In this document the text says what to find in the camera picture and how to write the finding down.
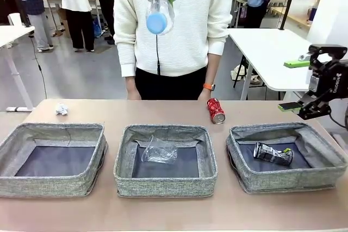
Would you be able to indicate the blue bag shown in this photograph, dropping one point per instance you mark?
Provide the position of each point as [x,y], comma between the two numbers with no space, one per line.
[97,29]

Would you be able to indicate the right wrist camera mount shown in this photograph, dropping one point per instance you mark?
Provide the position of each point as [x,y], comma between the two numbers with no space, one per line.
[313,83]

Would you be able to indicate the person's right hand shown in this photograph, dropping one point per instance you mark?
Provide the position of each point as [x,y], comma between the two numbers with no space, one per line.
[133,93]

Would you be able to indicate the person's right forearm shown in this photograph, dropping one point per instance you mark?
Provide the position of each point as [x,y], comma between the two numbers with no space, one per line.
[130,81]

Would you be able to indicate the orange wristband watch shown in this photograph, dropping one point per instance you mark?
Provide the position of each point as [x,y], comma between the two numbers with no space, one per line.
[208,86]

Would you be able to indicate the white paper ball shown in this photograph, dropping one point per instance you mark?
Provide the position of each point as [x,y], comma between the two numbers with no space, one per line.
[62,109]

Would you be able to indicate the person in white sweater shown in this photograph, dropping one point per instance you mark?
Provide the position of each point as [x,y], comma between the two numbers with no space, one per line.
[190,39]

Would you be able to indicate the clear plastic water bottle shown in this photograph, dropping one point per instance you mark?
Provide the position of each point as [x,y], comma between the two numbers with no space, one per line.
[160,17]

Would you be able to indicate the crushed black can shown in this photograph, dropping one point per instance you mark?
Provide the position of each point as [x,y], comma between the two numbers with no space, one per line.
[272,154]

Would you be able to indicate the dark blue bottle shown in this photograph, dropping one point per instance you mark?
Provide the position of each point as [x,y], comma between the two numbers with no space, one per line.
[312,16]

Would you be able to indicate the wooden shelf board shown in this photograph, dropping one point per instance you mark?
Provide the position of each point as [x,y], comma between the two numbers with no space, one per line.
[293,17]

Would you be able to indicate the white paper cup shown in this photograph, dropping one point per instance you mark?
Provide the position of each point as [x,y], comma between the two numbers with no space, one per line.
[14,20]

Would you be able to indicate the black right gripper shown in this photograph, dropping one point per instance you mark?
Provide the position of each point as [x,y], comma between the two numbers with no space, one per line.
[338,80]

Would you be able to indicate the grey fabric basket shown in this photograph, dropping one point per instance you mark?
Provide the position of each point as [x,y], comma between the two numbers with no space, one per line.
[285,181]
[166,185]
[54,185]

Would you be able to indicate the clear plastic cup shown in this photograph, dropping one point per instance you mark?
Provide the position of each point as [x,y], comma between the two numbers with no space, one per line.
[160,153]

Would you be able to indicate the person's left forearm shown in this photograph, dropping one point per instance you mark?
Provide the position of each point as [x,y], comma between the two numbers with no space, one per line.
[213,69]

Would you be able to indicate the small white table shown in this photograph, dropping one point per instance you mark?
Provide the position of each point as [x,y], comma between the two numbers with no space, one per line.
[13,35]

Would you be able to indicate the red soda can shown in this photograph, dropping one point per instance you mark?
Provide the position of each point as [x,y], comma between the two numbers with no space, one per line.
[216,111]

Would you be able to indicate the person's left hand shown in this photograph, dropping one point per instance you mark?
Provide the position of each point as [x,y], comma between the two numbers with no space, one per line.
[206,94]

